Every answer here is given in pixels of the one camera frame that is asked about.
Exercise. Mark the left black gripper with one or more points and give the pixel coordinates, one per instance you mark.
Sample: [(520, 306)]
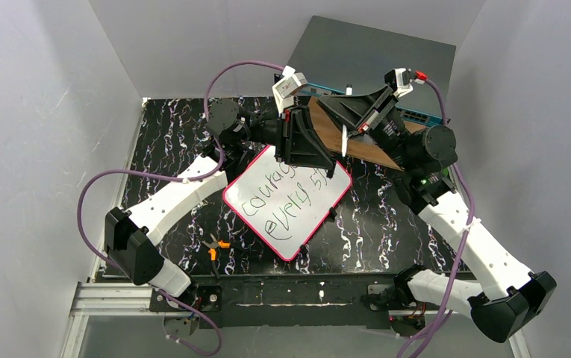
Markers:
[(288, 132)]

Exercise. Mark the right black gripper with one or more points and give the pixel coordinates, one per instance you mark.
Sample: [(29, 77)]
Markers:
[(371, 115)]

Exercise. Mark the white whiteboard marker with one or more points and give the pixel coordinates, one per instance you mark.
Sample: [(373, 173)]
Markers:
[(344, 140)]

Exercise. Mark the pink framed whiteboard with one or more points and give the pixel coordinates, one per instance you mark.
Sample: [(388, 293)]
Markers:
[(285, 205)]

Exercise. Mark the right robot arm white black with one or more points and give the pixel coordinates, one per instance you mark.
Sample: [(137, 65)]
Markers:
[(506, 294)]

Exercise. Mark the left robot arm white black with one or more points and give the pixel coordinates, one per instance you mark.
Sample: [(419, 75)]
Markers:
[(131, 236)]

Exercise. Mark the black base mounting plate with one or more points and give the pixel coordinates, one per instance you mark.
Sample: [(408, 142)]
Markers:
[(292, 300)]

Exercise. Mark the grey blue network switch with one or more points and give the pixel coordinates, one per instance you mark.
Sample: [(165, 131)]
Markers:
[(335, 54)]

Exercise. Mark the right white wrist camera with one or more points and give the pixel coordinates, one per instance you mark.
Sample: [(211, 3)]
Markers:
[(401, 80)]

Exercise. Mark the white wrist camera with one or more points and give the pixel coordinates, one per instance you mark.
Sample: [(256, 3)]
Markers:
[(401, 80), (285, 89)]

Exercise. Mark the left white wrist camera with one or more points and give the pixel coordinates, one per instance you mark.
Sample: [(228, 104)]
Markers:
[(285, 89)]

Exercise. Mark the orange handled pliers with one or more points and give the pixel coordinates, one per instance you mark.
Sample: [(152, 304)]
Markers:
[(214, 246)]

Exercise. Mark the aluminium frame rail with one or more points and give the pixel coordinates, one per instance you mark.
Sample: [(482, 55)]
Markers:
[(121, 299)]

